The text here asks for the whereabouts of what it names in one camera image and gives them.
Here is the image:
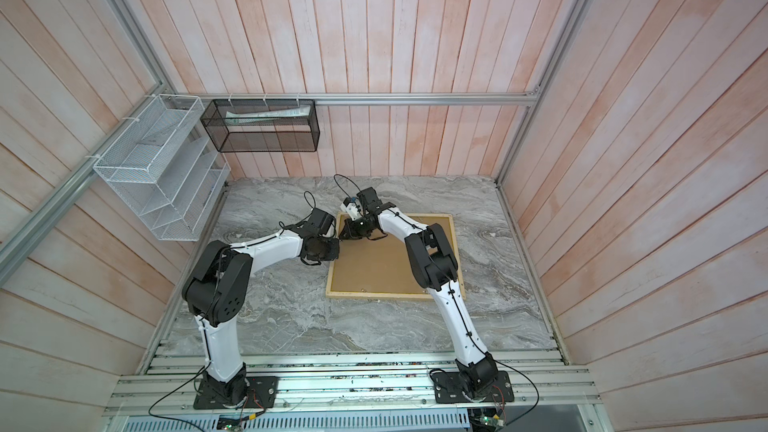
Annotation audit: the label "aluminium wall rail frame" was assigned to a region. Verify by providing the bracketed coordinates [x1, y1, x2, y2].
[0, 0, 613, 367]

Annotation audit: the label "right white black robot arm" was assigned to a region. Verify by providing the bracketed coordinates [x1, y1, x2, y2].
[339, 203, 498, 399]

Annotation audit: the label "aluminium slotted base rails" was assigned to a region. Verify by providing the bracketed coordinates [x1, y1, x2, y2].
[104, 349, 601, 419]

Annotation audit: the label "black wire mesh basket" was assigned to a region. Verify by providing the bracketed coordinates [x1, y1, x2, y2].
[201, 98, 321, 153]

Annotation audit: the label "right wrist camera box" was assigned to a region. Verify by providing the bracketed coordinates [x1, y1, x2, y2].
[356, 187, 384, 216]

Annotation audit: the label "white wire mesh shelf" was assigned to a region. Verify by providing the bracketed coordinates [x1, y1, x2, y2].
[94, 94, 230, 242]

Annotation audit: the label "paper sheet inside black basket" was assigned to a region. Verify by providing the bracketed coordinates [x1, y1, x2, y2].
[224, 106, 312, 131]

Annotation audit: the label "brown cardboard backing board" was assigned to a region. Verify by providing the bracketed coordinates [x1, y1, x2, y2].
[331, 217, 462, 296]

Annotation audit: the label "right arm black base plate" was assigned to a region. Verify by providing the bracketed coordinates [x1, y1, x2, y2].
[428, 368, 514, 404]

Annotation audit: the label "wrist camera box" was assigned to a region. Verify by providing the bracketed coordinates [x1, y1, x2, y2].
[302, 207, 336, 237]
[356, 187, 384, 216]

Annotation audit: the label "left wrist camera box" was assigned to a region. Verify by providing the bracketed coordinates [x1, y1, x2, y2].
[302, 207, 336, 237]

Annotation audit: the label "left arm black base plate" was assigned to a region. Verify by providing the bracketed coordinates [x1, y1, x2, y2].
[193, 375, 279, 410]

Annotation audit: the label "light wooden picture frame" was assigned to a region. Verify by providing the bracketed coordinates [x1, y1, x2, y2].
[325, 212, 467, 301]

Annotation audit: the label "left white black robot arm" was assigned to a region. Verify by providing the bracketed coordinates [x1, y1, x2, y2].
[182, 231, 340, 384]

